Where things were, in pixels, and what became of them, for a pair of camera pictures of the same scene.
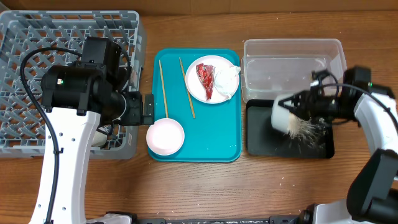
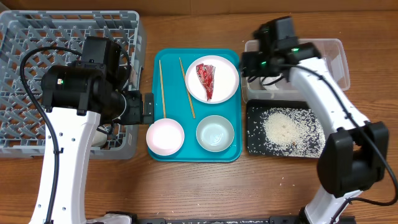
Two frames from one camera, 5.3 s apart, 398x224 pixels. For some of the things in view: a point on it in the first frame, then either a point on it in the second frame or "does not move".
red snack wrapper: (206, 74) does not move
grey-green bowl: (280, 116) -> (215, 132)
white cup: (99, 139) does not move
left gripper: (137, 116) does not move
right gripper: (304, 104) -> (249, 66)
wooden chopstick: (187, 89) does not move
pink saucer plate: (165, 137) does not move
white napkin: (226, 80) -> (271, 86)
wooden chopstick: (163, 89) does not move
